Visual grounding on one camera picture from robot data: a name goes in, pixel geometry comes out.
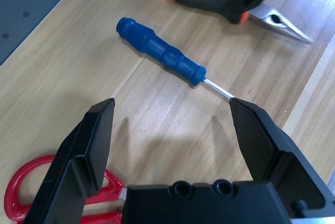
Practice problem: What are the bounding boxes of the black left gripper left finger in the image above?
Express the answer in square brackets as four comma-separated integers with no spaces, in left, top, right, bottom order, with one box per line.
[22,97,116,224]

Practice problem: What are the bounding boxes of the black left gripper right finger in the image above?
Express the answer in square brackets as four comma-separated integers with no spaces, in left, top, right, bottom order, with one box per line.
[229,97,333,219]

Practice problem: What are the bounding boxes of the red handled scissors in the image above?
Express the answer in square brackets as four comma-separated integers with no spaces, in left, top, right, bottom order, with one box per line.
[4,154,129,224]

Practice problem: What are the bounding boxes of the blue handled screwdriver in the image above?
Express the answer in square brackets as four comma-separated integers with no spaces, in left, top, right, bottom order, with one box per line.
[116,17,235,103]

